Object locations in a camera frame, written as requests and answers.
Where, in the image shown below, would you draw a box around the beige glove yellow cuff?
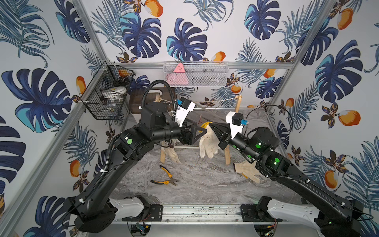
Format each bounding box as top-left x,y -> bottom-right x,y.
199,122 -> 219,159

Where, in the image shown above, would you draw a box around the beige glove red cuff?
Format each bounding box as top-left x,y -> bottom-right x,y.
159,141 -> 181,164

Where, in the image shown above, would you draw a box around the wooden drying rack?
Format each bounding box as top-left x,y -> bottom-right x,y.
154,93 -> 243,166

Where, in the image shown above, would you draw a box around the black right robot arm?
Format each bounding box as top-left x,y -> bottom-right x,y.
209,122 -> 363,237

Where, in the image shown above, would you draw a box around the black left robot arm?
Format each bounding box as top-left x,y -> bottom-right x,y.
65,99 -> 207,233

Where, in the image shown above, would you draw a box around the beige glove right side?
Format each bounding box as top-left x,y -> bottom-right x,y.
234,161 -> 261,184

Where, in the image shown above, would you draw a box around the brown lidded storage box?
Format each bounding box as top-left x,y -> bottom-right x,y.
129,87 -> 173,114

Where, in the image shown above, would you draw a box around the pink triangular card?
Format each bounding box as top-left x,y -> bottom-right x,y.
166,63 -> 189,87

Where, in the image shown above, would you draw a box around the white object in basket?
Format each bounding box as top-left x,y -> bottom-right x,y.
101,87 -> 127,102

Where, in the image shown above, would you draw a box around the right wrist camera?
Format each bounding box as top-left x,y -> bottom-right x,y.
226,112 -> 248,139

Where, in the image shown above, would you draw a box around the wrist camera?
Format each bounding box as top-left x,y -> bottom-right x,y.
175,97 -> 195,127
226,112 -> 248,139

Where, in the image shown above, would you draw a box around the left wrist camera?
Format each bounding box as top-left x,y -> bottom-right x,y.
175,97 -> 195,127

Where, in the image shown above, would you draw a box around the yellow handled pliers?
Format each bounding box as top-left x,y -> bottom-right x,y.
149,164 -> 180,187

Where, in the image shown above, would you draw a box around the clear mesh wall tray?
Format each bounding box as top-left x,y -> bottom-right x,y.
163,62 -> 229,87

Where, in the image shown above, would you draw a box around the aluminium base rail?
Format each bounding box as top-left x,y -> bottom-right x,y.
79,203 -> 314,225

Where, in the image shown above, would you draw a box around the black wire basket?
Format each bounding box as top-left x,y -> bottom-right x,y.
80,62 -> 136,120

